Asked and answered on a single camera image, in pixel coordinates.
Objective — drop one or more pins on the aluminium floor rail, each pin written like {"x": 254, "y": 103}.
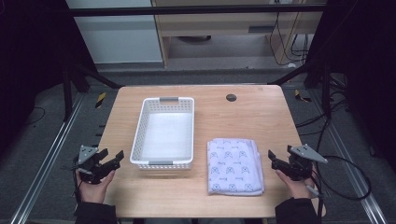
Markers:
{"x": 46, "y": 161}
{"x": 348, "y": 161}

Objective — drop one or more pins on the white cabinet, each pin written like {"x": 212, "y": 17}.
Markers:
{"x": 118, "y": 37}

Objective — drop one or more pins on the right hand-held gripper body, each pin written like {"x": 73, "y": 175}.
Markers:
{"x": 300, "y": 168}

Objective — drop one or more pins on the folded patterned white towel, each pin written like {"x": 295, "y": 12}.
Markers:
{"x": 235, "y": 168}

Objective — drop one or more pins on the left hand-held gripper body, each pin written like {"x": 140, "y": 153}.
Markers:
{"x": 90, "y": 169}

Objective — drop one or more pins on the light wooden desk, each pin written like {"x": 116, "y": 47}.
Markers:
{"x": 218, "y": 23}

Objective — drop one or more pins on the yellow black tape marker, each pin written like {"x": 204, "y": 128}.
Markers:
{"x": 300, "y": 96}
{"x": 100, "y": 99}

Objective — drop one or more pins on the black metal stand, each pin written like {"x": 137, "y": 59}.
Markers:
{"x": 67, "y": 93}
{"x": 326, "y": 90}

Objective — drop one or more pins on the white plastic basket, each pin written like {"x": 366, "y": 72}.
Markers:
{"x": 165, "y": 133}

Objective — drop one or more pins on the dark curtain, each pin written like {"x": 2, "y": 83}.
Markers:
{"x": 31, "y": 62}
{"x": 364, "y": 77}

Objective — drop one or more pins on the black horizontal frame bar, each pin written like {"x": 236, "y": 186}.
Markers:
{"x": 186, "y": 11}

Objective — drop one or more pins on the person's right hand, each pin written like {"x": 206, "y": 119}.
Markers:
{"x": 299, "y": 189}

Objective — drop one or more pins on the person's left hand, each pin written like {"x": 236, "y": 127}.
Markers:
{"x": 93, "y": 192}

